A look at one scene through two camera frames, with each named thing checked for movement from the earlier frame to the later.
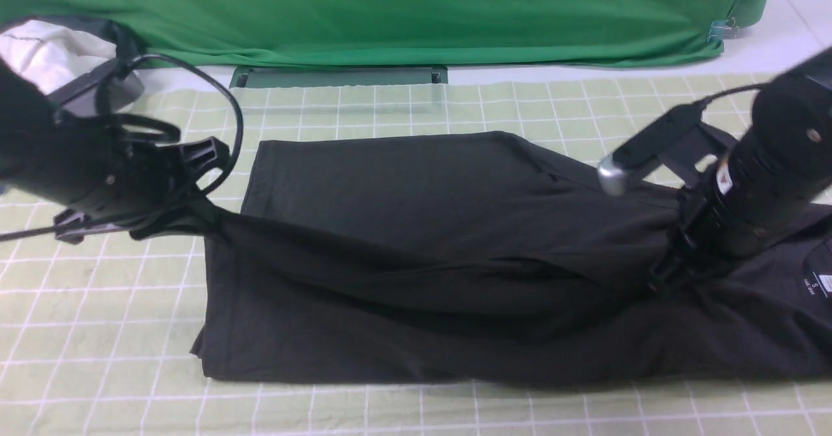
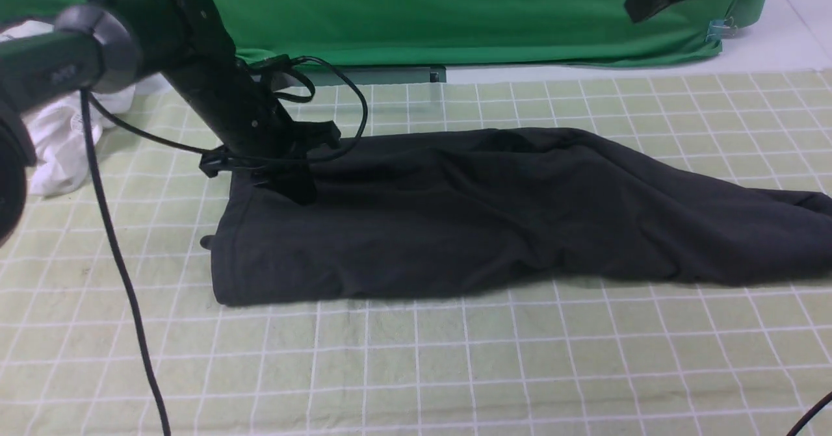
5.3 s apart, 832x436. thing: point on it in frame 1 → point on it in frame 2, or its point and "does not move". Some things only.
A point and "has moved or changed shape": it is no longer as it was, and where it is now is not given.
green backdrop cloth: x=401 y=17 does not move
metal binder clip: x=720 y=30 does not move
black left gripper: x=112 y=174 → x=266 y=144
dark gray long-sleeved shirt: x=484 y=256 has moved or changed shape
